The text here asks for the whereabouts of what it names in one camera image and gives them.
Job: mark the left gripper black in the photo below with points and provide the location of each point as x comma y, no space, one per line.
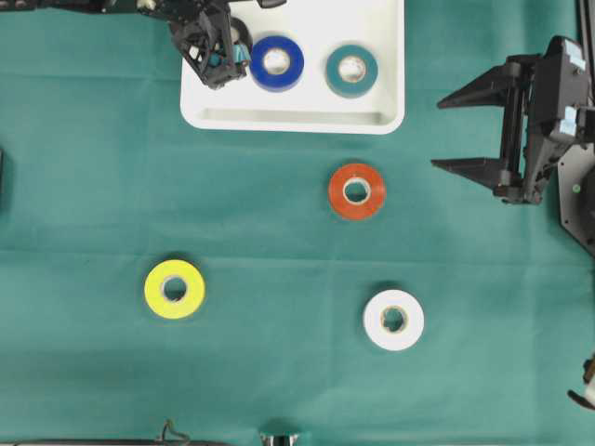
201,32

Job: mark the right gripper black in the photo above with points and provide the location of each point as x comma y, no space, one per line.
532,155

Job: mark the black tape roll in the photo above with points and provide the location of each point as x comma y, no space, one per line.
240,34

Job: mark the blue tape roll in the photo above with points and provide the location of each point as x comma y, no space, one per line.
277,63

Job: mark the green tape roll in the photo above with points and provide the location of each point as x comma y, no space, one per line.
351,71

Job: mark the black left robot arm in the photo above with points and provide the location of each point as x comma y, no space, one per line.
156,9

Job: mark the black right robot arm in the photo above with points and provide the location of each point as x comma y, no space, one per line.
576,181

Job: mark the white plastic tray case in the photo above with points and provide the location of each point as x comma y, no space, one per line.
318,28

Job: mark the red tape roll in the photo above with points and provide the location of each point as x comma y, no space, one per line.
356,191

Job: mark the white tape roll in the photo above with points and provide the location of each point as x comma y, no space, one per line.
393,320

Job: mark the yellow tape roll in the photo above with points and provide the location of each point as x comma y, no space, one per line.
174,289

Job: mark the green table cloth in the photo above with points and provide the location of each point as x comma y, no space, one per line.
103,179

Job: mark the black aluminium frame rail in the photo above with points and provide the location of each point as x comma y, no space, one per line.
586,14

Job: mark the white black cable connector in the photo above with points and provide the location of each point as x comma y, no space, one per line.
586,400

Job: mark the metal camera mount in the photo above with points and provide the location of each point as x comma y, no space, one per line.
279,439

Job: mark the black wire clip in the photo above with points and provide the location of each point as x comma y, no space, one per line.
169,436

